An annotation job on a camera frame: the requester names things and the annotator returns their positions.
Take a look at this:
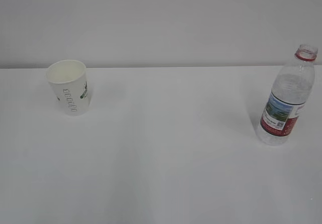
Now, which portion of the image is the white paper cup green print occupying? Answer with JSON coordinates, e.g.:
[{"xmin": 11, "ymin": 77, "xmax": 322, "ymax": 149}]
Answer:
[{"xmin": 46, "ymin": 60, "xmax": 90, "ymax": 116}]

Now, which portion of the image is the clear water bottle red label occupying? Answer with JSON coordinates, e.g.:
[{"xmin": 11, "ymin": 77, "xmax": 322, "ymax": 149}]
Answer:
[{"xmin": 256, "ymin": 44, "xmax": 318, "ymax": 146}]

